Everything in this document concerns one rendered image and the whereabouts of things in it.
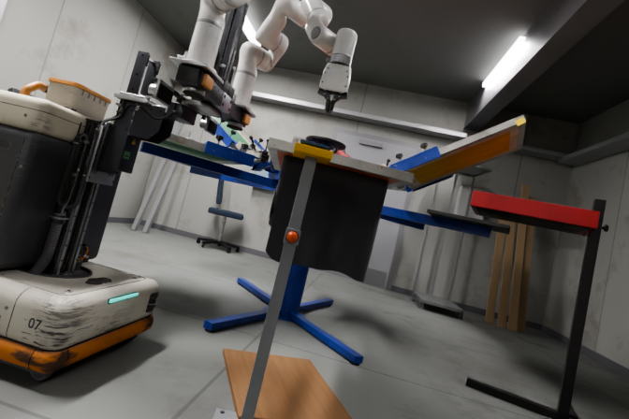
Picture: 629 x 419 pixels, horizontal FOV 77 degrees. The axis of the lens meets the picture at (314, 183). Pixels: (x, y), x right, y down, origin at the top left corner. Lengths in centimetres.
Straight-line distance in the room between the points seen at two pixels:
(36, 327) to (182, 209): 511
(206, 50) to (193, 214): 515
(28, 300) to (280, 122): 512
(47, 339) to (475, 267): 538
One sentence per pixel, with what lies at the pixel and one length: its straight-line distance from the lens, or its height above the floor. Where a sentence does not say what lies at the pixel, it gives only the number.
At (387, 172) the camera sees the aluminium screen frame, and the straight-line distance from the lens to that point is 157.
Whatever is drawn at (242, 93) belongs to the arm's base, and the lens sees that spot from 186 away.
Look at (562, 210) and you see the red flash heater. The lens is 244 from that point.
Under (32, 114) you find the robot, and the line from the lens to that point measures 173.
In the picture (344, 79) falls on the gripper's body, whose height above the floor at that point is 122.
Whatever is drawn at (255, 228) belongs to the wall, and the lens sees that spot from 613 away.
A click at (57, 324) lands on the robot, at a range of 156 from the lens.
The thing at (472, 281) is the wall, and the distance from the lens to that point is 614.
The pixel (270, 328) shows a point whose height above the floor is 35.
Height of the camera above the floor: 72
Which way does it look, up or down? 5 degrees up
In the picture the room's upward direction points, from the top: 14 degrees clockwise
